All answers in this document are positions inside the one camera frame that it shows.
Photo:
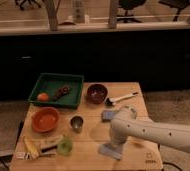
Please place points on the grey blue towel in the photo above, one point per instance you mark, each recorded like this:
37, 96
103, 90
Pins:
114, 152

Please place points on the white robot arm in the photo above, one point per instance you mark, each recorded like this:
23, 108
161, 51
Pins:
125, 123

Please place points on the dark maroon bowl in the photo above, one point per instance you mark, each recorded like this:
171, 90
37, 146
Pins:
96, 93

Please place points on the red orange bowl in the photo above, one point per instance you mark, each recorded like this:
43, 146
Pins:
45, 119

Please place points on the blue sponge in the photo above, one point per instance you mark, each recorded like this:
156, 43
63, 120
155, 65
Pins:
107, 115

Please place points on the small metal cup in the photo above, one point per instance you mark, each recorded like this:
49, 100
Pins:
77, 123

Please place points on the green plastic tray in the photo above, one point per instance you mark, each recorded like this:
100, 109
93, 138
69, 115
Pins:
51, 83

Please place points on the orange fruit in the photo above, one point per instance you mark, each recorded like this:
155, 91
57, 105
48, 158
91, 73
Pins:
43, 97

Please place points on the green plastic cup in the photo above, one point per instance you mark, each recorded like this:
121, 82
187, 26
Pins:
64, 146

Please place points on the office chair middle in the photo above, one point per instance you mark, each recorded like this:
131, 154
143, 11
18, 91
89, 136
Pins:
129, 5

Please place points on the office chair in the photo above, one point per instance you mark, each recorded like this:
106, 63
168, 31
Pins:
178, 4
20, 3
129, 5

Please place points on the yellow corn toy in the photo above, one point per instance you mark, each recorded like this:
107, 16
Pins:
31, 148

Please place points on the metal fork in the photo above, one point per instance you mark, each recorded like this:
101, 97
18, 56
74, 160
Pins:
28, 156

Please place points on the office chair left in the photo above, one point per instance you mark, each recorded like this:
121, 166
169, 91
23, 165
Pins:
20, 3

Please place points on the office chair right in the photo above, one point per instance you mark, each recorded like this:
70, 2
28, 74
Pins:
178, 4

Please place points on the white handled brush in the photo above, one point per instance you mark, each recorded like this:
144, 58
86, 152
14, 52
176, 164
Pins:
113, 101

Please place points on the wooden post middle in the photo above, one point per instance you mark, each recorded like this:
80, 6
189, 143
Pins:
112, 20

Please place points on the wooden post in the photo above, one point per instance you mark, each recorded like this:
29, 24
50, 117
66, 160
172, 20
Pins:
112, 20
51, 13

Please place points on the wooden handled utensil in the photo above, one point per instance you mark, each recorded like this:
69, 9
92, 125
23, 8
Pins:
50, 142

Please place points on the wooden post left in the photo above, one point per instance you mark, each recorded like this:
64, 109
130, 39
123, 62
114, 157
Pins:
51, 13

